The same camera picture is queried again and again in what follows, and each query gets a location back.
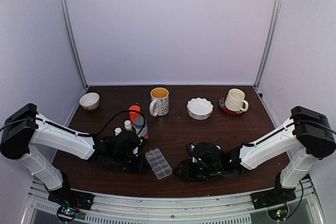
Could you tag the aluminium frame post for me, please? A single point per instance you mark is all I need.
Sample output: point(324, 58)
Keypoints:
point(276, 9)
point(72, 43)

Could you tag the aluminium frame post right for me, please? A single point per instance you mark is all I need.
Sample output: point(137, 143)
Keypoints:
point(276, 9)

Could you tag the white ceramic bowl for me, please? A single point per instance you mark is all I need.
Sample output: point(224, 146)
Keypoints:
point(90, 101)

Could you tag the aluminium frame post left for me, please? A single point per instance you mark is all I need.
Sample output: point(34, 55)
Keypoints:
point(72, 43)

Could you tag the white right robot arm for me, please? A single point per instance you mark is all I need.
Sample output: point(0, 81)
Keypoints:
point(307, 131)

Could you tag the white ribbed cup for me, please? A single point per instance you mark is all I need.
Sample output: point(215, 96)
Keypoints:
point(235, 101)

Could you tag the red saucer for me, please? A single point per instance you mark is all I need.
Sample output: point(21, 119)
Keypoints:
point(221, 104)

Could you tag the grey-capped orange label bottle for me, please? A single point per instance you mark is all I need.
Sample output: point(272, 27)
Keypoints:
point(141, 127)

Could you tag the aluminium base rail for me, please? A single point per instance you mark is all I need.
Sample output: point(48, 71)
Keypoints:
point(234, 208)

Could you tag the orange pill bottle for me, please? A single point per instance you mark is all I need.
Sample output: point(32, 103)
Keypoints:
point(134, 112)

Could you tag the clear plastic pill organizer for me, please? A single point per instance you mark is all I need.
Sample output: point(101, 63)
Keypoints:
point(158, 163)

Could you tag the small white pill bottle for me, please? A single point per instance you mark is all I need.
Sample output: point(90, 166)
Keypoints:
point(128, 125)

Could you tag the white scalloped dish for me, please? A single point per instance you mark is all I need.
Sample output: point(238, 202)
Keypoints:
point(199, 108)

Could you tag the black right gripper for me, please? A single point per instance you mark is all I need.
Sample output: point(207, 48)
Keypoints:
point(187, 171)

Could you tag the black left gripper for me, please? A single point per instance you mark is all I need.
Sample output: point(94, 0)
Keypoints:
point(138, 168)

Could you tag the yellow-lined patterned mug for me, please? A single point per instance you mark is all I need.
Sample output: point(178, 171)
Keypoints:
point(159, 105)

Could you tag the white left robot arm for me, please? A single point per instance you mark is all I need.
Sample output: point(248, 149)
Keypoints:
point(26, 128)

